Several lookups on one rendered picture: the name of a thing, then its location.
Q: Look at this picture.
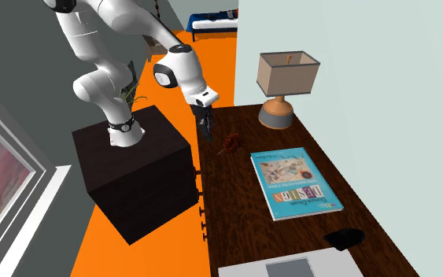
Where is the brown round wooden object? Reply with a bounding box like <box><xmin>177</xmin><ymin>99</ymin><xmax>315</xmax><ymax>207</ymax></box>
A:
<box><xmin>216</xmin><ymin>132</ymin><xmax>244</xmax><ymax>156</ymax></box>

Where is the green potted plant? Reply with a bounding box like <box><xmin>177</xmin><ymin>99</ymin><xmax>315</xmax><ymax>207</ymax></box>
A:
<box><xmin>118</xmin><ymin>61</ymin><xmax>149</xmax><ymax>113</ymax></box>

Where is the dark robot stand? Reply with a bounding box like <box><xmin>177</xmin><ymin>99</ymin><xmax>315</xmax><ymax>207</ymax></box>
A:
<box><xmin>71</xmin><ymin>105</ymin><xmax>200</xmax><ymax>246</ymax></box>

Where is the beige shade table lamp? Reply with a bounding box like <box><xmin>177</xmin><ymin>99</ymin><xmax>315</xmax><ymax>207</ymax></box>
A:
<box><xmin>256</xmin><ymin>50</ymin><xmax>321</xmax><ymax>130</ymax></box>

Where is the blue bed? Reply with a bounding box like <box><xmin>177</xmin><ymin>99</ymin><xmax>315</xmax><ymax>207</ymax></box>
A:
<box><xmin>185</xmin><ymin>8</ymin><xmax>239</xmax><ymax>42</ymax></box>

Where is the dark wooden dresser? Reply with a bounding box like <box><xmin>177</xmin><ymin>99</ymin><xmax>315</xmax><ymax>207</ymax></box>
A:
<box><xmin>194</xmin><ymin>103</ymin><xmax>421</xmax><ymax>277</ymax></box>

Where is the blue cover book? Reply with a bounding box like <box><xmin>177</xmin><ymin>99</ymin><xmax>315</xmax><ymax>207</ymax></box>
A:
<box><xmin>249</xmin><ymin>146</ymin><xmax>345</xmax><ymax>222</ymax></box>

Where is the grey flat laptop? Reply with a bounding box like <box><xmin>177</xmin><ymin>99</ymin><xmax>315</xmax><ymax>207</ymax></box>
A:
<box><xmin>217</xmin><ymin>246</ymin><xmax>365</xmax><ymax>277</ymax></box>

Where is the white framed window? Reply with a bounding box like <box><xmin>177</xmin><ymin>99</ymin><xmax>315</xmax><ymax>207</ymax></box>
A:
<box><xmin>0</xmin><ymin>75</ymin><xmax>72</xmax><ymax>277</ymax></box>

